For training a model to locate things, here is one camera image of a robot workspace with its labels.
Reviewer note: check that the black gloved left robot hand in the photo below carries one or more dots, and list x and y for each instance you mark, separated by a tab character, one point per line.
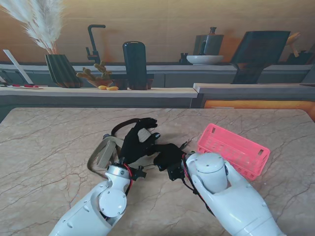
135	150

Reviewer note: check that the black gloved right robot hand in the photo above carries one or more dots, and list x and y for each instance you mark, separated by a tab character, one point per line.
169	156

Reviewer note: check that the beige woven belt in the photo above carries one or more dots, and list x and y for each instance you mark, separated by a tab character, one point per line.
107	152

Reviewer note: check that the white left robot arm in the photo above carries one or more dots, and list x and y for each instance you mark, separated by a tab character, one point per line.
83	214

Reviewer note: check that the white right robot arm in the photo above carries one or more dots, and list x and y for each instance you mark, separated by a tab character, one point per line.
233	204

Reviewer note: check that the dark woven belt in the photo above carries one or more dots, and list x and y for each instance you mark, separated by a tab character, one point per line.
121	124

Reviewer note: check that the pink plastic storage basket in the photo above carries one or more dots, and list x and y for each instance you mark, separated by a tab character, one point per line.
265	159

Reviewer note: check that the yellow lemon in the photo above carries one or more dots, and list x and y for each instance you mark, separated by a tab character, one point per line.
102	87
112	88

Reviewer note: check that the tall black appliance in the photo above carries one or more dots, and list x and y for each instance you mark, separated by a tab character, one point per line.
134	61

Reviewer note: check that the small black ornament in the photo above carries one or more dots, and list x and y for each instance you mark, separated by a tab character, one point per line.
183	60

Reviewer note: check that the white speckled bowl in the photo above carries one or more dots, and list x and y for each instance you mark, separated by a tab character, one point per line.
204	59

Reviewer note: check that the dark ribbed vase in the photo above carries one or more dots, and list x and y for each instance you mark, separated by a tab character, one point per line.
61	71

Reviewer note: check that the black kitchen faucet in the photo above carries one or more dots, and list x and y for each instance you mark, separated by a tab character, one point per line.
94	46

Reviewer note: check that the plate with red chillies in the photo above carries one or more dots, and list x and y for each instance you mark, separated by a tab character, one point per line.
29	86

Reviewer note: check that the white slanted board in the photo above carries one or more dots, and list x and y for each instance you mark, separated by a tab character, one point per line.
17	65

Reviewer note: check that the white pampas grass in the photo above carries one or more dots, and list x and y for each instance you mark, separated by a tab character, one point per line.
46	27

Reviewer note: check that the dark utensil holder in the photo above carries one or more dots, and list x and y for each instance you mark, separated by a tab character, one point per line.
302	58

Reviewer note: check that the yellow wooden utensil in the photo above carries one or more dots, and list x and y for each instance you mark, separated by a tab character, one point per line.
292	39

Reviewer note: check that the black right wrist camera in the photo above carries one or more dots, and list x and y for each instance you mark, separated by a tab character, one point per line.
175	172

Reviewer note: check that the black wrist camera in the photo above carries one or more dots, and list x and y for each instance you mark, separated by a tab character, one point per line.
139	173
175	172

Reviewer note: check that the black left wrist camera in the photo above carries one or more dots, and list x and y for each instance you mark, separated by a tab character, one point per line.
139	173

